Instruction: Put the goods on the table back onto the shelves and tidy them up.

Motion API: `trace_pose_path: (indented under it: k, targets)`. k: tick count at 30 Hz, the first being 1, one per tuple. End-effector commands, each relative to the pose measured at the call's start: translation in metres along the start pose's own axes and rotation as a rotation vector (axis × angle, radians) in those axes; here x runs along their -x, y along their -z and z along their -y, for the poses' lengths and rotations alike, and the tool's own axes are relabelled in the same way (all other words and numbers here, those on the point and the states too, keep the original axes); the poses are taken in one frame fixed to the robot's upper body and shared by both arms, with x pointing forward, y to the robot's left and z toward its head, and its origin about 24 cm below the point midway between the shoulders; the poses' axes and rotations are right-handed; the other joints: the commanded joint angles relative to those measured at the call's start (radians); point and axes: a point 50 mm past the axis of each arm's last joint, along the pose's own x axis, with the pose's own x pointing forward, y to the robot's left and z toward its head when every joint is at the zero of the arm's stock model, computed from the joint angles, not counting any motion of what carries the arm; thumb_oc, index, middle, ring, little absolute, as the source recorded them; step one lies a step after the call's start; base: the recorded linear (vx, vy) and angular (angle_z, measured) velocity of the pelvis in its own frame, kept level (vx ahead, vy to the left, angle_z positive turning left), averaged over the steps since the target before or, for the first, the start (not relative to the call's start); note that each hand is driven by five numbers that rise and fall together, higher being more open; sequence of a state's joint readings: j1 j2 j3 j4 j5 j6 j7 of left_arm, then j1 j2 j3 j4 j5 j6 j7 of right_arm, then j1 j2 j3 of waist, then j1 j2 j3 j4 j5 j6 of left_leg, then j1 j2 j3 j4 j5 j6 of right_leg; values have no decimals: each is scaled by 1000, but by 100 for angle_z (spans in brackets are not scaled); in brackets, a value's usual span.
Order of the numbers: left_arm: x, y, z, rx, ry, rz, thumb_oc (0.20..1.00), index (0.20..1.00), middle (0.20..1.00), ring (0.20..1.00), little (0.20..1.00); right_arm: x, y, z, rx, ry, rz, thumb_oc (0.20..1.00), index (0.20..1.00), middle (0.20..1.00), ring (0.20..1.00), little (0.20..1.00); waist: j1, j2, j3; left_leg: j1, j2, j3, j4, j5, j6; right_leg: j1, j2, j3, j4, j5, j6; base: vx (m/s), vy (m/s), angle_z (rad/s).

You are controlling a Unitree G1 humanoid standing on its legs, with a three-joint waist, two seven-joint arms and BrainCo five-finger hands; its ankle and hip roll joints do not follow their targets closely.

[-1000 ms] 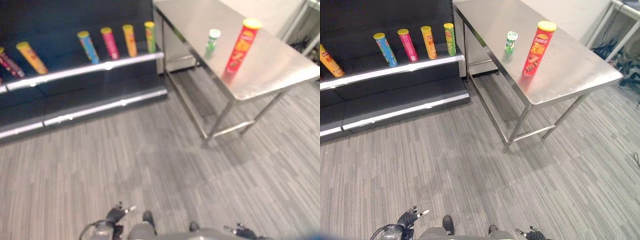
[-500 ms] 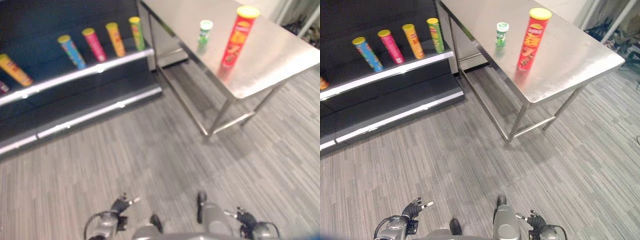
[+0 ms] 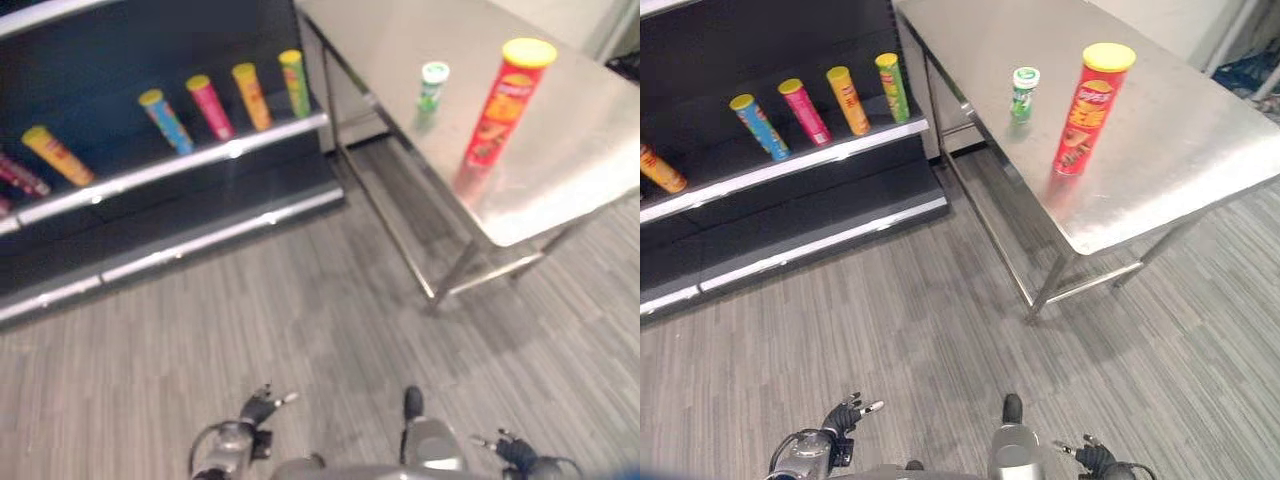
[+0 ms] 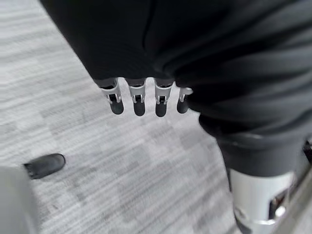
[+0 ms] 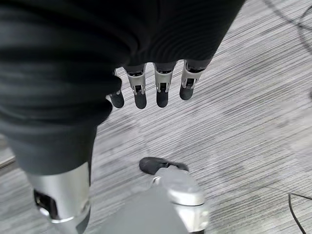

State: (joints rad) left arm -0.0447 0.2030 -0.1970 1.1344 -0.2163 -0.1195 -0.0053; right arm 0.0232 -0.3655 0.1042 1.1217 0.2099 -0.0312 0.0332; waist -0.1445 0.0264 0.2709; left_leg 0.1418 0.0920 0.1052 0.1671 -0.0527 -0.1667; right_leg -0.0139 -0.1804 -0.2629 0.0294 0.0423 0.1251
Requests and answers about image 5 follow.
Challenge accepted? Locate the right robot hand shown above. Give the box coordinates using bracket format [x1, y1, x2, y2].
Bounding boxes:
[0, 0, 246, 234]

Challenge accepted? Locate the dark robot foot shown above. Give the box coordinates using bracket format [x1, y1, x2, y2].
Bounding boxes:
[138, 156, 190, 175]

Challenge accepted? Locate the silver robot leg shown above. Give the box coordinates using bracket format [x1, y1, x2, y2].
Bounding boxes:
[96, 168, 212, 234]

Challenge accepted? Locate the black cable loop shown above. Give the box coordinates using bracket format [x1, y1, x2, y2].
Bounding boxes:
[264, 0, 312, 59]

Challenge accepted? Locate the thin black floor cable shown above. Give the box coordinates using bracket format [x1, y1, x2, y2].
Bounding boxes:
[288, 192, 312, 234]

